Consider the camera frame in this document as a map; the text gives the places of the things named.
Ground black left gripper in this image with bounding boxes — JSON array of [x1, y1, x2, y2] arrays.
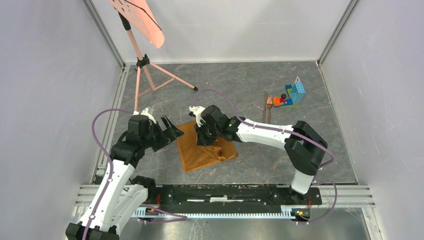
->
[[141, 115, 184, 153]]

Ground orange cloth napkin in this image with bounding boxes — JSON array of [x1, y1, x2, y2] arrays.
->
[[176, 120, 238, 173]]

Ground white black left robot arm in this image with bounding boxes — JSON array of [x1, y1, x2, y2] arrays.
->
[[65, 113, 184, 240]]

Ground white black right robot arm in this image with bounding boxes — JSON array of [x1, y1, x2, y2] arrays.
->
[[189, 105, 328, 204]]

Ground pink music stand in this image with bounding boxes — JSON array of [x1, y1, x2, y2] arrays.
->
[[107, 0, 200, 114]]

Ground colourful toy brick build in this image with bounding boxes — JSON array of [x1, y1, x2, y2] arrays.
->
[[272, 76, 306, 108]]

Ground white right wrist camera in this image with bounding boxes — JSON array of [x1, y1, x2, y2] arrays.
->
[[188, 106, 205, 127]]

